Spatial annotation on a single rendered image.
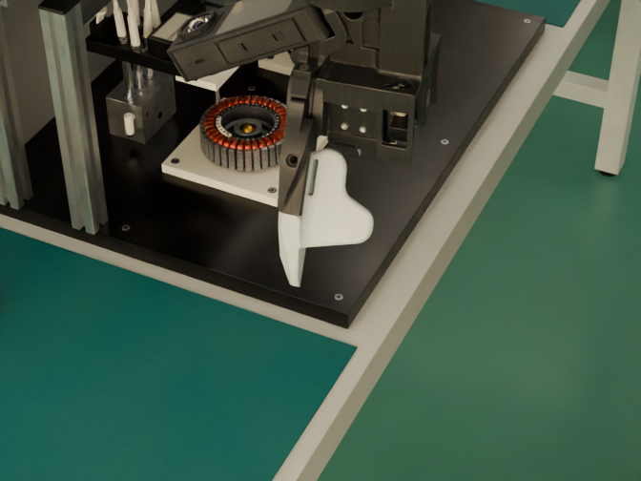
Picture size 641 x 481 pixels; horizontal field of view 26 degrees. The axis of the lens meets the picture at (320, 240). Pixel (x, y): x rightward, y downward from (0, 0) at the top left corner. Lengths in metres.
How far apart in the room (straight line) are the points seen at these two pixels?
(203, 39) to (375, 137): 0.12
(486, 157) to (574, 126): 1.37
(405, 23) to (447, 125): 0.88
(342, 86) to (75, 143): 0.67
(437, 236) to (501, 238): 1.17
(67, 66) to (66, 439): 0.37
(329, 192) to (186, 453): 0.52
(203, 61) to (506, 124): 0.90
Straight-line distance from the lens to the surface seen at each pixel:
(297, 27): 0.84
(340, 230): 0.87
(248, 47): 0.86
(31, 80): 1.67
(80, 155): 1.48
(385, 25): 0.83
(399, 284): 1.50
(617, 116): 2.83
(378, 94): 0.83
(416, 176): 1.61
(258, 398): 1.38
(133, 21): 1.58
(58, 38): 1.41
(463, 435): 2.36
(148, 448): 1.35
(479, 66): 1.81
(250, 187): 1.58
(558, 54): 1.88
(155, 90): 1.67
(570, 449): 2.36
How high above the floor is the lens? 1.76
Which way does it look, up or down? 41 degrees down
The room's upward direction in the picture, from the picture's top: straight up
